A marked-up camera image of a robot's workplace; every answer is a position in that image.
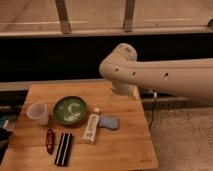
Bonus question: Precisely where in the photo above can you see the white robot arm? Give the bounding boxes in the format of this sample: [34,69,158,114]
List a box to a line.
[99,43,213,105]

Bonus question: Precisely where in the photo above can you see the blue sponge piece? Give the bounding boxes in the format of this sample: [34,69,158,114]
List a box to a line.
[99,116,119,130]

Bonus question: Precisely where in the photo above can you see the green bowl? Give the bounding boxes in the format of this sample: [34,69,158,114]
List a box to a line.
[53,96,87,126]

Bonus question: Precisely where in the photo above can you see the white toothpaste tube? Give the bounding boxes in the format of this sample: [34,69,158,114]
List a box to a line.
[83,108,100,143]

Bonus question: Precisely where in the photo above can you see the translucent plastic cup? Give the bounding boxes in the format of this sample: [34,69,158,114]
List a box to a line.
[26,102,49,126]

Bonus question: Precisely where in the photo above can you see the black white striped box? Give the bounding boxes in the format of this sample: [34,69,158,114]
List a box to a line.
[54,133,72,166]

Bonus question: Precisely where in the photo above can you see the black cable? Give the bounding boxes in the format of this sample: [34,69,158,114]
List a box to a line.
[147,89,158,130]

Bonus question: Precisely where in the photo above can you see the right wooden frame post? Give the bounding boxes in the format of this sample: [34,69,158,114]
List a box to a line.
[123,0,136,32]

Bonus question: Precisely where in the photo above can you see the wooden frame post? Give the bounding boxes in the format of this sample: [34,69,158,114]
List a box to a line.
[123,0,136,32]
[55,0,71,34]

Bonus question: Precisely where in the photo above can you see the left wooden frame post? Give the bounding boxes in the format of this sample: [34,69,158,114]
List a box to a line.
[55,0,71,34]

